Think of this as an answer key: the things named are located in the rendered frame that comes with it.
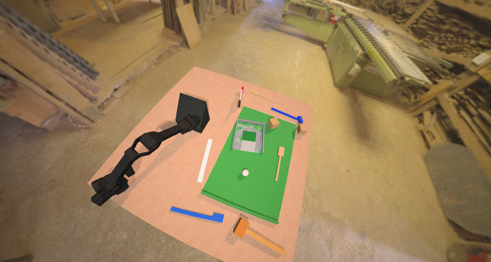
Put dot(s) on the tan cube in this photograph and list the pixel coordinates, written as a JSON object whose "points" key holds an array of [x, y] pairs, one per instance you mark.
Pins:
{"points": [[273, 123], [302, 129]]}

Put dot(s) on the green flat mat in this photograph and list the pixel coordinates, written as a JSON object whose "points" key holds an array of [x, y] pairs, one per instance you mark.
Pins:
{"points": [[257, 192]]}

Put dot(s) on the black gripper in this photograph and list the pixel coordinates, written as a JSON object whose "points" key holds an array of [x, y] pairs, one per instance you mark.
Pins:
{"points": [[95, 184]]}

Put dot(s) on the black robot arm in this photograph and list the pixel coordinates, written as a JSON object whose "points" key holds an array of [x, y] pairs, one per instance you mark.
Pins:
{"points": [[115, 182]]}

